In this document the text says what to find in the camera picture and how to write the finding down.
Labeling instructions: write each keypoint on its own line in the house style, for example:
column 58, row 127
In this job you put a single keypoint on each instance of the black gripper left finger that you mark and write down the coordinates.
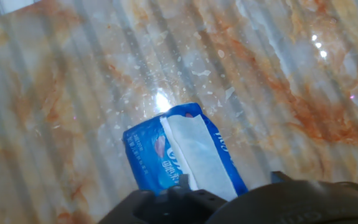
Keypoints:
column 172, row 208

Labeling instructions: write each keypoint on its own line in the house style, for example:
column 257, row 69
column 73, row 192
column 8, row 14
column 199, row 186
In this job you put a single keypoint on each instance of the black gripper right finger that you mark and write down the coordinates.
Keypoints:
column 279, row 177

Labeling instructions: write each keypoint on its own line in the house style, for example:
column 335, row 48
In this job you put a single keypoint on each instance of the white napkin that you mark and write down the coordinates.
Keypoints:
column 197, row 149

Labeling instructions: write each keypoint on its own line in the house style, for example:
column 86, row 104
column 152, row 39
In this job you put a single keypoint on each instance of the blue tissue pack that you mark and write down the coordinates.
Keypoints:
column 144, row 155

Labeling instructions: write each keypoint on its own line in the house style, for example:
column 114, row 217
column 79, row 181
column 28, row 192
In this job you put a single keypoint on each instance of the orange marble pattern mat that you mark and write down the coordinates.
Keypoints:
column 73, row 77

